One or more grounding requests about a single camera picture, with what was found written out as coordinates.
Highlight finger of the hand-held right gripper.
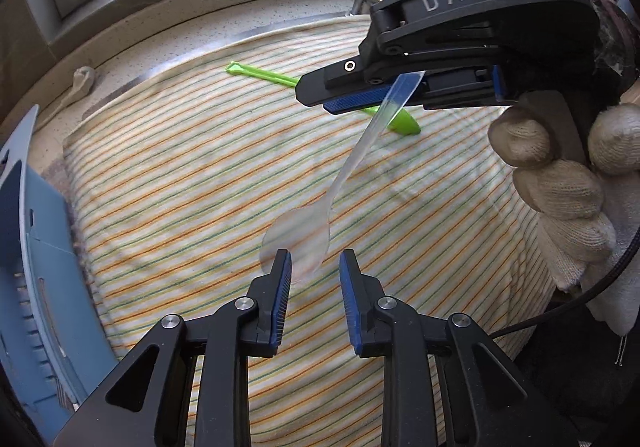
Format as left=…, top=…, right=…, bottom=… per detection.
left=295, top=57, right=428, bottom=108
left=322, top=86, right=397, bottom=116

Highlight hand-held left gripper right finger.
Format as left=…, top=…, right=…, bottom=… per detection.
left=339, top=248, right=563, bottom=447

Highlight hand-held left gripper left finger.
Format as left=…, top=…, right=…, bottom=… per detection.
left=52, top=248, right=293, bottom=447

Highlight green plastic spoon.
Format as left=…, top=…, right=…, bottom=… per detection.
left=225, top=61, right=422, bottom=136

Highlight clear plastic spoon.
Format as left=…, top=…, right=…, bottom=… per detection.
left=261, top=71, right=426, bottom=285

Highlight blue plastic utensil holder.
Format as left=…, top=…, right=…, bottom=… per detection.
left=0, top=104, right=118, bottom=420

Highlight person's right hand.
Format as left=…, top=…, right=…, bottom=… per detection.
left=487, top=92, right=640, bottom=335

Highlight crinkled plastic wrap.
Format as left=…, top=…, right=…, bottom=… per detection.
left=590, top=0, right=633, bottom=78

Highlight striped cloth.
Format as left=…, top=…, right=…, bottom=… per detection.
left=62, top=17, right=561, bottom=447

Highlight white power cable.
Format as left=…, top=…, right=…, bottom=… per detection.
left=30, top=66, right=97, bottom=128

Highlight black braided cable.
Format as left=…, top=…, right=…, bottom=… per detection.
left=490, top=232, right=640, bottom=340

